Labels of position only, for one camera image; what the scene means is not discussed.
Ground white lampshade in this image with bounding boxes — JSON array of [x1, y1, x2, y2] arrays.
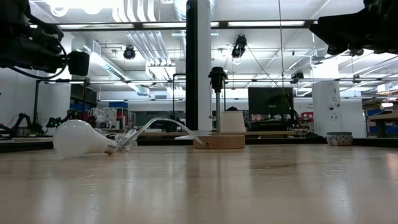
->
[[220, 111, 246, 133]]

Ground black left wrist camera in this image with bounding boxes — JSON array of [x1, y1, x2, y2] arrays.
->
[[67, 50, 91, 77]]

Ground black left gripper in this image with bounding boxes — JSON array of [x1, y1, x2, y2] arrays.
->
[[0, 29, 68, 74]]

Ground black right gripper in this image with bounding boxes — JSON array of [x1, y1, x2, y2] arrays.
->
[[309, 8, 377, 55]]

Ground lamp stand with wooden base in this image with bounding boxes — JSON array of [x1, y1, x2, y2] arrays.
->
[[192, 66, 246, 150]]

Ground patterned ceramic bowl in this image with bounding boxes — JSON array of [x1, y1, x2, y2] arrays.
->
[[325, 130, 354, 146]]

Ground wooden workbench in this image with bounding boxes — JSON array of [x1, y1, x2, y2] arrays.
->
[[368, 111, 398, 138]]

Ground black computer monitor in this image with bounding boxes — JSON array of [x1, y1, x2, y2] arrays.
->
[[248, 86, 295, 116]]

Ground black and white column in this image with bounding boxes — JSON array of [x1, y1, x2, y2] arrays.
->
[[185, 0, 213, 135]]

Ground white frosted lightbulb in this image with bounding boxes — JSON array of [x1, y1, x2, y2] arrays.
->
[[52, 119, 119, 158]]

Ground black overhead frame beam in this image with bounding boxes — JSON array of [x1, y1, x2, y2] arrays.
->
[[58, 19, 318, 32]]

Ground black metal frame stand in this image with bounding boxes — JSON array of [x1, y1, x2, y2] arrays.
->
[[32, 77, 91, 134]]

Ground white pillar with signs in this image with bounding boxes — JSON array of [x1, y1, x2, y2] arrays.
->
[[312, 80, 342, 137]]

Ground clear lamp power cable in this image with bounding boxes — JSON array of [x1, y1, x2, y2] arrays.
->
[[107, 117, 208, 152]]

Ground black table edge rail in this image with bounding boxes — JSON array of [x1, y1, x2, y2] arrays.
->
[[0, 136, 398, 153]]

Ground dark storage shelf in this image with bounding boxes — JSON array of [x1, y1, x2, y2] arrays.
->
[[70, 83, 98, 110]]

